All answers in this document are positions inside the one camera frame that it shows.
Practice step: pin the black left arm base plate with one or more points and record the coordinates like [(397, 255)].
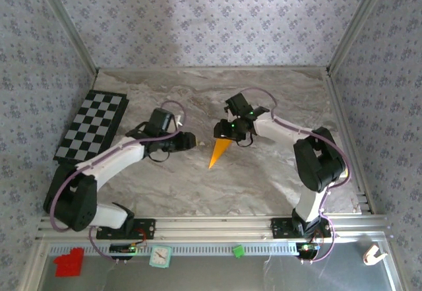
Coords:
[(145, 230)]

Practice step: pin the orange cloth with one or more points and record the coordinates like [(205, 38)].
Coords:
[(219, 152)]

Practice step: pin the aluminium mounting rail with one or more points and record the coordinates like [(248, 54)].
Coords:
[(214, 228)]

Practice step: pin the aluminium back rail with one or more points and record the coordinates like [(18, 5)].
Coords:
[(214, 68)]

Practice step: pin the white plastic clamp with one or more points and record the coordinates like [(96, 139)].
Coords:
[(371, 256)]

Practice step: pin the black grey chessboard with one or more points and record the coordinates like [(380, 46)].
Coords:
[(92, 119)]

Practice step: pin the teal square clock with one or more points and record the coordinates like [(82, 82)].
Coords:
[(160, 256)]

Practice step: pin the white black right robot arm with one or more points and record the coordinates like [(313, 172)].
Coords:
[(316, 162)]

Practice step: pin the aluminium frame post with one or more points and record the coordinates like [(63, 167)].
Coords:
[(70, 23), (356, 23)]

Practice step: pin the green small block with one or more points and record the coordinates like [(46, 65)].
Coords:
[(238, 251)]

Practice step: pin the red toy block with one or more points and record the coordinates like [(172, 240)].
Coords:
[(67, 264)]

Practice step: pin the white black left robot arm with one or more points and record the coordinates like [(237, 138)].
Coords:
[(112, 162)]

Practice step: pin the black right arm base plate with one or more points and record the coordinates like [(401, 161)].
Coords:
[(280, 228)]

